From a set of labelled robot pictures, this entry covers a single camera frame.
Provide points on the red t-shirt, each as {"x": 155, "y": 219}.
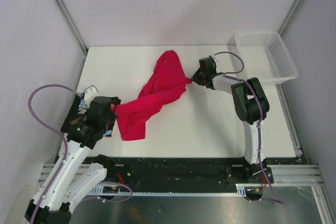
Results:
{"x": 166, "y": 85}

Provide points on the left aluminium corner post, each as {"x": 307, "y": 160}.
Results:
{"x": 71, "y": 25}

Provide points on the aluminium corner post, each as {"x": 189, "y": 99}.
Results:
{"x": 290, "y": 16}
{"x": 71, "y": 25}

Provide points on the white plastic basket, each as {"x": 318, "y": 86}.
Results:
{"x": 265, "y": 57}

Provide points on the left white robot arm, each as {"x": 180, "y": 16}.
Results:
{"x": 59, "y": 195}

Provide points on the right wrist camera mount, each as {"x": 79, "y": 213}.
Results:
{"x": 215, "y": 60}

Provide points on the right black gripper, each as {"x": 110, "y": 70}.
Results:
{"x": 196, "y": 78}

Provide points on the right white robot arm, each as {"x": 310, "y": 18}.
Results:
{"x": 251, "y": 106}

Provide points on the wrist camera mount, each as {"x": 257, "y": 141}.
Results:
{"x": 90, "y": 93}
{"x": 215, "y": 60}

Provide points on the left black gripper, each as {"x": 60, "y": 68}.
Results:
{"x": 113, "y": 116}

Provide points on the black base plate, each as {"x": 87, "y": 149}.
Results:
{"x": 183, "y": 172}

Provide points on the folded black printed t-shirt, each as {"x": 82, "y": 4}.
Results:
{"x": 78, "y": 113}

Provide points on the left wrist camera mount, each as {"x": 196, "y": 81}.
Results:
{"x": 90, "y": 93}

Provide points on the right aluminium corner post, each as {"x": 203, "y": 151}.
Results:
{"x": 290, "y": 16}

